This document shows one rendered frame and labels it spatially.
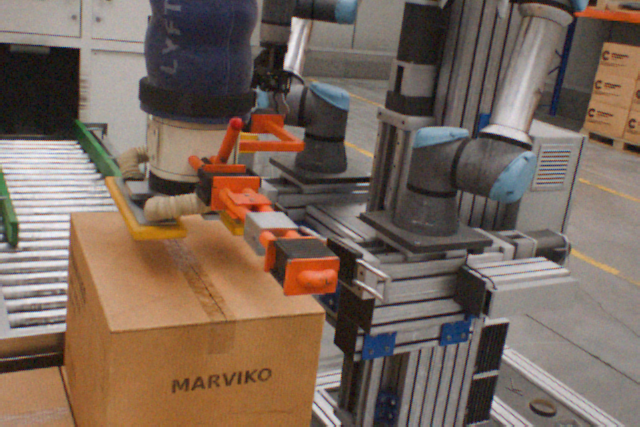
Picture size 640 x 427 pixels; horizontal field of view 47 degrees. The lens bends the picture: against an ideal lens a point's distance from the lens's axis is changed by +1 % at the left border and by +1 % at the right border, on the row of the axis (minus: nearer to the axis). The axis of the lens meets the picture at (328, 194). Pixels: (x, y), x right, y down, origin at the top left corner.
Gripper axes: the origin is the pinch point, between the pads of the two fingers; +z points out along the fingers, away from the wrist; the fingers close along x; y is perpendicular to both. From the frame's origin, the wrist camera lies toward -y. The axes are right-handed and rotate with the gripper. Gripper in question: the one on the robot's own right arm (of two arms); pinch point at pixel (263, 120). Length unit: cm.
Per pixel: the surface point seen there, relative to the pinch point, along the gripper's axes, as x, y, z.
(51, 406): -51, 19, 64
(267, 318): -18, 60, 24
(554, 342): 188, -64, 119
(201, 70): -29, 40, -18
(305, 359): -9, 60, 34
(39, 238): -45, -89, 65
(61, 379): -48, 8, 64
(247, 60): -18.7, 36.8, -19.6
